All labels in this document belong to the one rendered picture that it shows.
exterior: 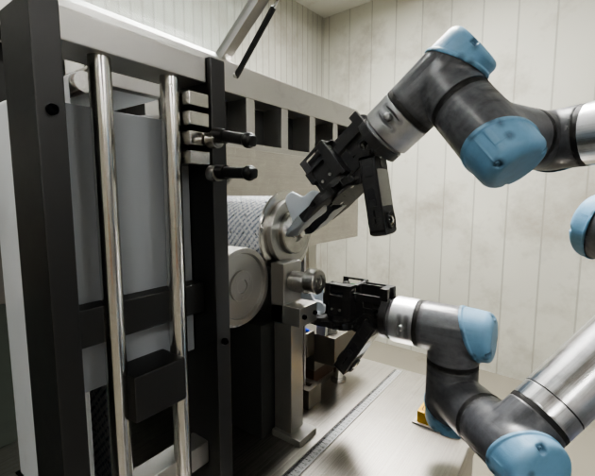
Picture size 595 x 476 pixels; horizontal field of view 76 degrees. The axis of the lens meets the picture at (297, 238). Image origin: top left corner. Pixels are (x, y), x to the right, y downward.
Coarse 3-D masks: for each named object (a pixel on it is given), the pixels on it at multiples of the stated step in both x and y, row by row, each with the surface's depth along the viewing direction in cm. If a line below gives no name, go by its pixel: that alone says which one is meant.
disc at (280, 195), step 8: (280, 192) 65; (288, 192) 67; (272, 200) 63; (280, 200) 65; (264, 208) 62; (272, 208) 63; (264, 216) 62; (264, 224) 62; (264, 232) 62; (264, 240) 62; (264, 248) 63; (264, 256) 63; (272, 256) 64; (304, 256) 72
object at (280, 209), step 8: (280, 208) 64; (272, 216) 63; (280, 216) 64; (272, 224) 62; (272, 232) 62; (272, 240) 62; (272, 248) 63; (280, 248) 64; (304, 248) 70; (280, 256) 65; (288, 256) 66; (296, 256) 68
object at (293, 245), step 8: (288, 216) 64; (280, 224) 64; (288, 224) 64; (280, 232) 63; (280, 240) 64; (288, 240) 64; (296, 240) 67; (304, 240) 68; (288, 248) 64; (296, 248) 66
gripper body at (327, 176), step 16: (352, 128) 54; (368, 128) 51; (320, 144) 55; (336, 144) 56; (352, 144) 55; (368, 144) 53; (304, 160) 57; (320, 160) 56; (336, 160) 54; (352, 160) 55; (320, 176) 56; (336, 176) 54; (352, 176) 54; (352, 192) 56
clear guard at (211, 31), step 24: (96, 0) 71; (120, 0) 73; (144, 0) 76; (168, 0) 78; (192, 0) 81; (216, 0) 84; (240, 0) 87; (144, 24) 80; (168, 24) 83; (192, 24) 86; (216, 24) 89; (216, 48) 95
